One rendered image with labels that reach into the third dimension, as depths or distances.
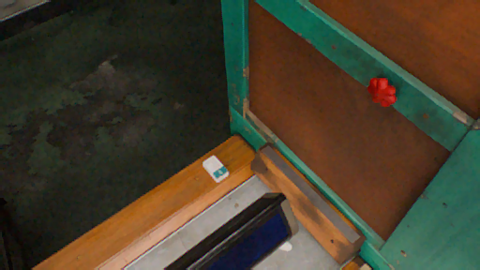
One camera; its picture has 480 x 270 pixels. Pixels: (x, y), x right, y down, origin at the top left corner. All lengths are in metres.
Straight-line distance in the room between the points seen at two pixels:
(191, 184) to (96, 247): 0.26
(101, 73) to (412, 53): 2.01
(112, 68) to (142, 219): 1.51
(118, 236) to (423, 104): 0.71
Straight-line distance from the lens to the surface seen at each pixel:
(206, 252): 0.60
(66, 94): 2.39
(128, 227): 1.02
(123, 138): 2.11
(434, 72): 0.56
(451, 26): 0.52
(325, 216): 0.90
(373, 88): 0.59
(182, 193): 1.03
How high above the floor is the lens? 1.67
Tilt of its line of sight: 56 degrees down
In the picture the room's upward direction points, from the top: 3 degrees counter-clockwise
